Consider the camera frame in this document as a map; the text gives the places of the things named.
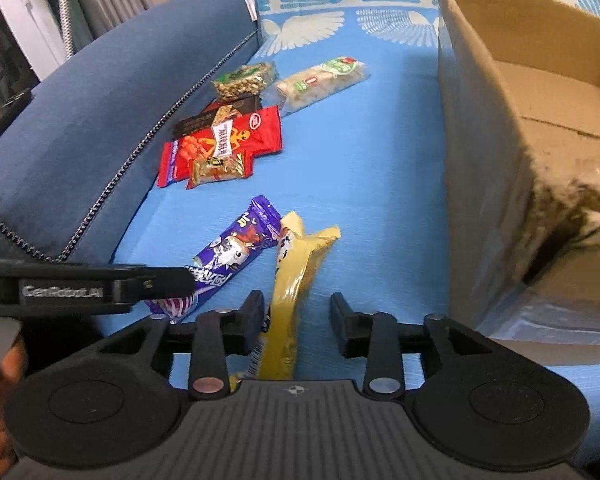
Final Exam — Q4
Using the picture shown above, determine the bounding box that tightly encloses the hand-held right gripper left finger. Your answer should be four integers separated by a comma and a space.
92, 290, 266, 399

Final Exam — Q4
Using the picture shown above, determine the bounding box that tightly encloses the purple snack packet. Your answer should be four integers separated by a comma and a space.
145, 195, 284, 326

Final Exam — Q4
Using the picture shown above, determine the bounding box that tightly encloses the blue sofa cushion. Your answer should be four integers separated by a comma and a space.
0, 0, 265, 341

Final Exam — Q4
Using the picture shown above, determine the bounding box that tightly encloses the cardboard box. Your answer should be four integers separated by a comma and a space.
435, 0, 600, 368

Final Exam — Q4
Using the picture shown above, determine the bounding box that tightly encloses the blue fan-print sofa cover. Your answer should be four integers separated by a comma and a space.
115, 0, 600, 461

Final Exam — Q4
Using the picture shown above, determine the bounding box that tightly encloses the yellow snack packet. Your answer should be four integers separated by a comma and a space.
228, 210, 342, 384

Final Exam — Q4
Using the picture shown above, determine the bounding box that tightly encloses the clear green-label rice crisp packet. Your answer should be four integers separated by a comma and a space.
272, 57, 370, 113

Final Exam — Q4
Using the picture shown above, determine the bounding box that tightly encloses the red printed snack packet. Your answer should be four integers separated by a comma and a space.
157, 105, 284, 189

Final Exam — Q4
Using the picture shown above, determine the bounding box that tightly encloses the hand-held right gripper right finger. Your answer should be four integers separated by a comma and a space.
329, 292, 496, 400

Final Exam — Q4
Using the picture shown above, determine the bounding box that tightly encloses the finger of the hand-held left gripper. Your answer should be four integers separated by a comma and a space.
106, 265, 197, 307

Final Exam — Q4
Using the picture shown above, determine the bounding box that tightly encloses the white door frame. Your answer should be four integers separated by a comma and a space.
0, 0, 67, 82

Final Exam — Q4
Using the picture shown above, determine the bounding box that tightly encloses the dark object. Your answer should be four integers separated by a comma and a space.
0, 87, 33, 158

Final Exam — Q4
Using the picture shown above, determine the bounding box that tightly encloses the clear nut bar packet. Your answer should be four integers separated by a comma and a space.
212, 61, 277, 101

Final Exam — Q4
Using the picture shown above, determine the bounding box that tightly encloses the small gold peanut packet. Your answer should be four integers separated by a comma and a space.
186, 152, 255, 190

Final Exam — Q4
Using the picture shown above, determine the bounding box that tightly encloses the black snack packet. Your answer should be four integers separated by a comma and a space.
174, 95, 259, 141

